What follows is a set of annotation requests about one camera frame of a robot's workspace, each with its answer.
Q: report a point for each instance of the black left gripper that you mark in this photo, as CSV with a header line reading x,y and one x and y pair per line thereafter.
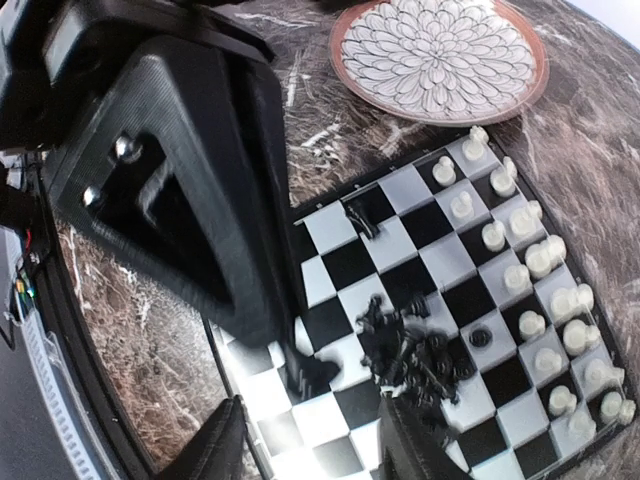
x,y
165,126

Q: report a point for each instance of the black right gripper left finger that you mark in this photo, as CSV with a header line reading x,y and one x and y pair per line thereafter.
x,y
215,451

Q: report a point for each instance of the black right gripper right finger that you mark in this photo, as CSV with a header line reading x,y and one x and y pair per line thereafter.
x,y
413,443

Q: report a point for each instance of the black white chess board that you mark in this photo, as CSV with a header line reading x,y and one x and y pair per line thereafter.
x,y
439,280

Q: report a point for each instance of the pile of black chess pieces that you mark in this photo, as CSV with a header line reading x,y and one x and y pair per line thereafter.
x,y
406,355

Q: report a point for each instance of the fallen black chess rook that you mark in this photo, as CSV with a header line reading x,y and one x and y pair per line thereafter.
x,y
357,214

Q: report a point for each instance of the white pawn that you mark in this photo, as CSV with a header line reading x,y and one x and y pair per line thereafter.
x,y
444,171
581,426
561,401
516,279
462,206
530,325
493,236
547,362

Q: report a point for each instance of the white far knight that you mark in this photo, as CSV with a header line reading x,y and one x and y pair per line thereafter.
x,y
598,375

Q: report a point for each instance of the white far bishop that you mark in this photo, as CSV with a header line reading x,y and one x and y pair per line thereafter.
x,y
579,337

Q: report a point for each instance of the white far rook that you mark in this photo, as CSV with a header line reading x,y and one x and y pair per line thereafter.
x,y
614,408

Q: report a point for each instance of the white king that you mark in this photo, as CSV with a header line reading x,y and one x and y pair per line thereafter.
x,y
567,303

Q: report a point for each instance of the white queen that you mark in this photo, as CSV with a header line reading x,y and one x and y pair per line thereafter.
x,y
545,256

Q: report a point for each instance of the white bishop near plate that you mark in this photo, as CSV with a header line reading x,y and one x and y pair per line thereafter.
x,y
523,221

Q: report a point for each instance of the white knight near plate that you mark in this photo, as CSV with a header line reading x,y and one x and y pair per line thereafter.
x,y
503,178

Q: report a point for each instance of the floral patterned ceramic plate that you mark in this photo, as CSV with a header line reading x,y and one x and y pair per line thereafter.
x,y
444,63

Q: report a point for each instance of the white rook near plate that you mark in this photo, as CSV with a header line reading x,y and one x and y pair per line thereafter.
x,y
474,147

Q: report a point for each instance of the black front frame rail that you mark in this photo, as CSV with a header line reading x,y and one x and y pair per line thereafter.
x,y
62,316

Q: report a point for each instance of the white slotted cable duct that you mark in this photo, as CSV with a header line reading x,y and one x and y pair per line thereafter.
x,y
62,402

